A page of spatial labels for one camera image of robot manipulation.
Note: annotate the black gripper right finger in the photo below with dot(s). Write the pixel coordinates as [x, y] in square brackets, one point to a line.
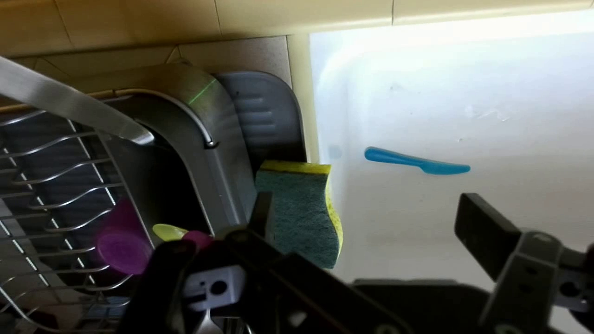
[527, 279]

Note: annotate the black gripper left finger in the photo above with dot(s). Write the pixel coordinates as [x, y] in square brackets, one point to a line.
[298, 298]

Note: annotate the white kitchen sink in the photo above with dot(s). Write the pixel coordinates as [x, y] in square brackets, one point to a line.
[495, 94]

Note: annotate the green and yellow sponge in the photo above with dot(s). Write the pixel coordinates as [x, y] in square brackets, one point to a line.
[298, 211]

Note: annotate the yellow-green plastic utensil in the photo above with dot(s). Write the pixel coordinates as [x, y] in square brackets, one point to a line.
[168, 233]

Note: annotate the blue plastic knife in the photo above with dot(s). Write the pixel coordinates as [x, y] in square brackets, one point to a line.
[402, 160]

